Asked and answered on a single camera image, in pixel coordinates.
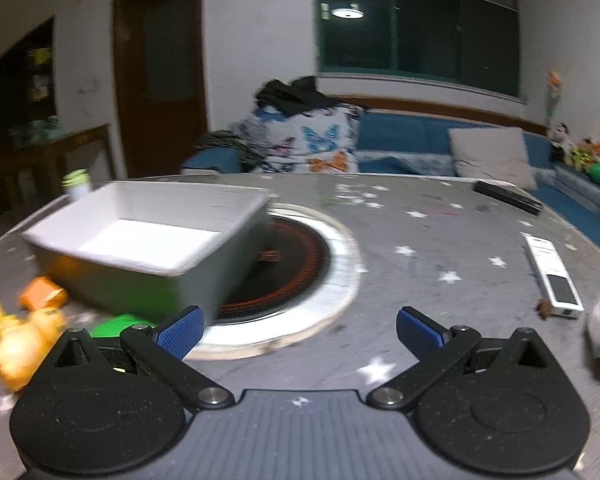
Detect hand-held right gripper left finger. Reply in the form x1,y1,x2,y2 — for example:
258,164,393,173
47,306,235,411

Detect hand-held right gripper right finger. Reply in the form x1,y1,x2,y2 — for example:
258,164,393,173
367,306,556,409

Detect green plastic toy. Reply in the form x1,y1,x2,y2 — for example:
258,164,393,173
89,312,156,341

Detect grey cardboard box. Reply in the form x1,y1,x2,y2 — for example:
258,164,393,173
20,180,272,323

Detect orange toy block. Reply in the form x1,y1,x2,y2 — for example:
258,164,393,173
19,276,70,311

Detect large orange-yellow duck toy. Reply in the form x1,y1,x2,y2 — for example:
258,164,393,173
0,301,70,392

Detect round table heater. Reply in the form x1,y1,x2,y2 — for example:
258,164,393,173
185,202,366,361

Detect white remote control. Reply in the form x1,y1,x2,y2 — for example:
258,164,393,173
522,234,583,318

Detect black stick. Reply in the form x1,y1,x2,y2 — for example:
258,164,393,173
472,180,543,216

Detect white jar with green lid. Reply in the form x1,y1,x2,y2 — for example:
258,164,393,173
61,169,93,202

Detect grey cushion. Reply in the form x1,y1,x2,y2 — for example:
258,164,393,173
447,126,540,191

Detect blue sofa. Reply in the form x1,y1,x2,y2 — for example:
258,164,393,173
180,110,600,266

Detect striped grey cloth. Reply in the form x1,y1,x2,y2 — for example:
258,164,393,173
195,115,271,171

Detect butterfly print pillow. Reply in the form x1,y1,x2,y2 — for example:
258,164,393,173
250,102,365,175

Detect wooden desk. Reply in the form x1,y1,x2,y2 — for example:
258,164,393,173
0,124,112,211

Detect panda plush toy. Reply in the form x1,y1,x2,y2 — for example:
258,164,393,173
547,122,576,153

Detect small plush toys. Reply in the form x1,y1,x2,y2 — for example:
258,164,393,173
565,137,600,171

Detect black clothes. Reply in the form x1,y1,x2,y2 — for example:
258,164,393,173
256,76,341,113

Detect brown wooden door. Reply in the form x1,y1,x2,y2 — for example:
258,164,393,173
111,0,208,180

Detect dark wooden shelf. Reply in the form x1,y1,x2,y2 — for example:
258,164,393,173
0,17,58,136

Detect dark window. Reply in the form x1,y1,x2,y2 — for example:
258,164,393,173
314,0,521,103

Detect flower wall toy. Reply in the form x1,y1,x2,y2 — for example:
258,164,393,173
547,70,566,121

